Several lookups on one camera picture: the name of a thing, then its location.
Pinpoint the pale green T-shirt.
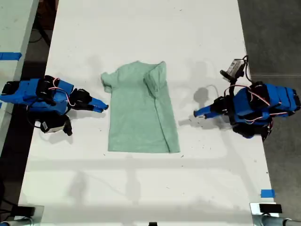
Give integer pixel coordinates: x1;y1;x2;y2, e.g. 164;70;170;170
100;60;181;153

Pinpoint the long blue tape strip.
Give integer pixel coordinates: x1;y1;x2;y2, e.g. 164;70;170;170
0;52;23;61

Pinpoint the short blue tape strip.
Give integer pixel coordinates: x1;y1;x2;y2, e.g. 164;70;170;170
260;189;276;199

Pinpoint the white side table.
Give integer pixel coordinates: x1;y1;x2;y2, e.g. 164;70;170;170
0;0;40;151

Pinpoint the small black box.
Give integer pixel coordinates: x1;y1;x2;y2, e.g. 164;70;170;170
259;203;283;214
16;205;36;217

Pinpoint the grey metal tube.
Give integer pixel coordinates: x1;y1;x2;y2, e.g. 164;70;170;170
0;217;34;226
260;213;301;226

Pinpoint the short black camera stalk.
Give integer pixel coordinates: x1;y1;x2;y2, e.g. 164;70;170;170
219;69;237;83
62;116;73;137

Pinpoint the black camera box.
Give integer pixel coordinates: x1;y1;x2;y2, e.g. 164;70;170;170
39;119;66;134
226;58;246;76

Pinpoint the black camera cable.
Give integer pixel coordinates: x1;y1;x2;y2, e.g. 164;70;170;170
241;55;254;83
26;107;44;134

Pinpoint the black floor cable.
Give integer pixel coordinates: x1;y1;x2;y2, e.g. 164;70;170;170
29;14;53;48

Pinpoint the shiny metal bracket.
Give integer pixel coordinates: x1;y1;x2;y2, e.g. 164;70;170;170
14;205;45;223
249;202;283;226

